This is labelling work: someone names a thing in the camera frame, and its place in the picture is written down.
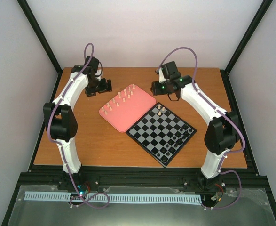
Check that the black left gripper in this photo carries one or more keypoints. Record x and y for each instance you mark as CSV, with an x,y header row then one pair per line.
x,y
104,88

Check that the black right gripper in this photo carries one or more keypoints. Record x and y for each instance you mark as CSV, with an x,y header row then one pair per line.
x,y
156,91

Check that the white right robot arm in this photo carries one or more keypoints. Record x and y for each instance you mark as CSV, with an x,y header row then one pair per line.
x,y
222,131

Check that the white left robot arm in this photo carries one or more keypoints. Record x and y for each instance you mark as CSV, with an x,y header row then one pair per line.
x,y
60,122

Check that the black white chess board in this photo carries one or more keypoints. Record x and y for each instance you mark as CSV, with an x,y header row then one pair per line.
x,y
152,133

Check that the pink plastic tray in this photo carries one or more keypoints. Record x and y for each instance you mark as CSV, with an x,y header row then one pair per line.
x,y
129,112

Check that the black aluminium frame base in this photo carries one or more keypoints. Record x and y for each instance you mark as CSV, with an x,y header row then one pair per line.
x,y
103,177

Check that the light blue cable duct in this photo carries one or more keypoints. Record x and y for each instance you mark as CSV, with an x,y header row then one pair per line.
x,y
116,198

